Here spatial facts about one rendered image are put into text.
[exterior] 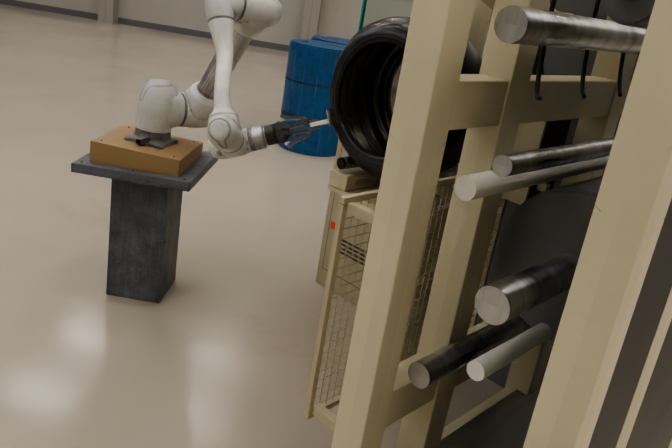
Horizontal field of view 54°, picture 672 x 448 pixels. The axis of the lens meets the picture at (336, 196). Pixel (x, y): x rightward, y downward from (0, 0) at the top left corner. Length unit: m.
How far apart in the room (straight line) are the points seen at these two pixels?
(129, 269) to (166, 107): 0.76
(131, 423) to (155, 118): 1.25
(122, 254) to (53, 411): 0.86
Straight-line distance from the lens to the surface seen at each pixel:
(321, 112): 5.80
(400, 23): 2.24
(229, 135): 2.24
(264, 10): 2.67
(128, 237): 3.08
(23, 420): 2.52
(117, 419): 2.49
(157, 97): 2.92
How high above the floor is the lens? 1.54
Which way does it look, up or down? 18 degrees down
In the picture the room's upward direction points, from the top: 9 degrees clockwise
